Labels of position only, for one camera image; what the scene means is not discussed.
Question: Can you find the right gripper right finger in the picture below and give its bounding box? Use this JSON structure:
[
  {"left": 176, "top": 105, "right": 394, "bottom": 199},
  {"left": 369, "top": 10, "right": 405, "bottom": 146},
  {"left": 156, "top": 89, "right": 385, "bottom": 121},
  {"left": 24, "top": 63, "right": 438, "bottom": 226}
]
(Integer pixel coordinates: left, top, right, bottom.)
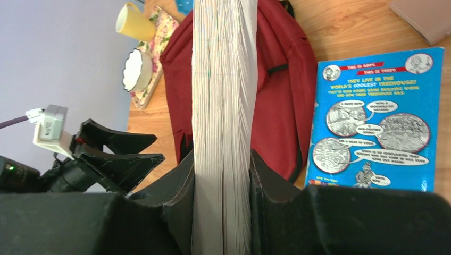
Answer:
[{"left": 249, "top": 150, "right": 450, "bottom": 254}]

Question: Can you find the white scalloped bowl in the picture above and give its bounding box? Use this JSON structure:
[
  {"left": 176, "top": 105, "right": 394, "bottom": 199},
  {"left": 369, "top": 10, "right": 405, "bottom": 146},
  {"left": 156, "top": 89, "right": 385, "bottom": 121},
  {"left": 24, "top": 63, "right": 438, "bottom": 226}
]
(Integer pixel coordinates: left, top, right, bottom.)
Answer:
[{"left": 122, "top": 48, "right": 153, "bottom": 92}]

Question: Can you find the blue polka dot plate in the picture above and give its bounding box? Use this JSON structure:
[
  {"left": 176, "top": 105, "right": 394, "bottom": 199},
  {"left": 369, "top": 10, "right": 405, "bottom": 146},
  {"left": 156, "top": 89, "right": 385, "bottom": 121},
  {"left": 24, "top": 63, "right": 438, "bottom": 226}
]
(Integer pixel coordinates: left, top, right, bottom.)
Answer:
[{"left": 174, "top": 0, "right": 194, "bottom": 15}]

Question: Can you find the red backpack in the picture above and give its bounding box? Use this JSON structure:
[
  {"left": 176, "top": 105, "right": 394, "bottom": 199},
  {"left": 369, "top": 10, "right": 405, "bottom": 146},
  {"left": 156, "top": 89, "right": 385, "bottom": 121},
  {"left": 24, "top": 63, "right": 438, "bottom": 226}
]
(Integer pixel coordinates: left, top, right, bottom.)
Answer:
[{"left": 160, "top": 0, "right": 318, "bottom": 182}]

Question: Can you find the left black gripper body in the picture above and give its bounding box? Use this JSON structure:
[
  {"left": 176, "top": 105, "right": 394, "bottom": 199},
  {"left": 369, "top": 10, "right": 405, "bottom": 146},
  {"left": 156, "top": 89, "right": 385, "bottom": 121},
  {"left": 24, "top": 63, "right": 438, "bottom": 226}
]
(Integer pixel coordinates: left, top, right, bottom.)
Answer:
[{"left": 39, "top": 155, "right": 100, "bottom": 193}]

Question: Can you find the floral rectangular tray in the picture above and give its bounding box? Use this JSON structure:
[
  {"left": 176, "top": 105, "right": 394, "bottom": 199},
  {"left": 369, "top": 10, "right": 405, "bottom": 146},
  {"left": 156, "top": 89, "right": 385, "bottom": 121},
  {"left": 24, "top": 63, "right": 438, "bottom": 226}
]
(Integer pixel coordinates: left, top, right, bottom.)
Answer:
[{"left": 130, "top": 6, "right": 179, "bottom": 109}]

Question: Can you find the brown leather wallet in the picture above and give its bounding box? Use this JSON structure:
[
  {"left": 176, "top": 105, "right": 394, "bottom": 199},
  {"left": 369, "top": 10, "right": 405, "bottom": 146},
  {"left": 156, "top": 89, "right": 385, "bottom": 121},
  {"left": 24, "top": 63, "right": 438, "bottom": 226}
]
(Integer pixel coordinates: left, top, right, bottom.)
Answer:
[{"left": 390, "top": 0, "right": 450, "bottom": 46}]

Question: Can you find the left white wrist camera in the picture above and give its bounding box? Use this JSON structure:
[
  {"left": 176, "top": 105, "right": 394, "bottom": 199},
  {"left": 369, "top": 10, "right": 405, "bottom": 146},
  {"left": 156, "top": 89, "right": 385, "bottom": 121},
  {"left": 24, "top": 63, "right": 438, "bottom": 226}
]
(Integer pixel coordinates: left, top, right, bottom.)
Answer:
[{"left": 26, "top": 104, "right": 74, "bottom": 160}]

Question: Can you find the yellow illustrated book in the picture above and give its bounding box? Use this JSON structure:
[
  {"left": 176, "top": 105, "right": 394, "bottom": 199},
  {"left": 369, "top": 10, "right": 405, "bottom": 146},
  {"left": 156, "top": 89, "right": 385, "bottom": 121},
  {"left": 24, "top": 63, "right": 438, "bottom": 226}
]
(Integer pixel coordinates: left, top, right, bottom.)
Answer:
[{"left": 191, "top": 1, "right": 258, "bottom": 254}]

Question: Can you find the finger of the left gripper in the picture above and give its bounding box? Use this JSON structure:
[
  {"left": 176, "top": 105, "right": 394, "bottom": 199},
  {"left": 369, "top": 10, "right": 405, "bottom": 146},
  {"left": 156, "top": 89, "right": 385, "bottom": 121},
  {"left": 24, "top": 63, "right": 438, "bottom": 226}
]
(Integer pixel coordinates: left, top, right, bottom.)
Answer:
[
  {"left": 76, "top": 119, "right": 157, "bottom": 155},
  {"left": 73, "top": 144, "right": 165, "bottom": 194}
]

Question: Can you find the blue comic book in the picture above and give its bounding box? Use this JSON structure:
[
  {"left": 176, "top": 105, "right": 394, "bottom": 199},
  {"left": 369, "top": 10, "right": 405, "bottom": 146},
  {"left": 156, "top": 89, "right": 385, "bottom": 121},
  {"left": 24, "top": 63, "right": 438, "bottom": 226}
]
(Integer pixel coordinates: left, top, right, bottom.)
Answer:
[{"left": 305, "top": 47, "right": 445, "bottom": 192}]

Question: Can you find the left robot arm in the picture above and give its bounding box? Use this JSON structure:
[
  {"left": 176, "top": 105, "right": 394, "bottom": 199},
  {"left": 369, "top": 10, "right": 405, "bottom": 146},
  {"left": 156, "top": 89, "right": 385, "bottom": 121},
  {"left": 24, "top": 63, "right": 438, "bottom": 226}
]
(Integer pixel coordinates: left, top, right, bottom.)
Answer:
[{"left": 1, "top": 119, "right": 165, "bottom": 196}]

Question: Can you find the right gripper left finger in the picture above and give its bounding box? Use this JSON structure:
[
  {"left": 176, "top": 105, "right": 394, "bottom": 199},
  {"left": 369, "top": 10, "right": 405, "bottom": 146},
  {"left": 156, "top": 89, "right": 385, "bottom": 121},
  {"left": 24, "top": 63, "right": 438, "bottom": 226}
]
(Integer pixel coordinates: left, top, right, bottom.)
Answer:
[{"left": 1, "top": 154, "right": 194, "bottom": 254}]

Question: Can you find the yellow mug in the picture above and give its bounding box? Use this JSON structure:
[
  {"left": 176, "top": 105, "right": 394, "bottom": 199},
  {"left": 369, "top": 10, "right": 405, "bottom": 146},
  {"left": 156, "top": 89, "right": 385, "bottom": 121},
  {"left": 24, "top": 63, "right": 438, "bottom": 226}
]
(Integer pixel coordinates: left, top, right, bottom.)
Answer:
[{"left": 115, "top": 3, "right": 156, "bottom": 41}]

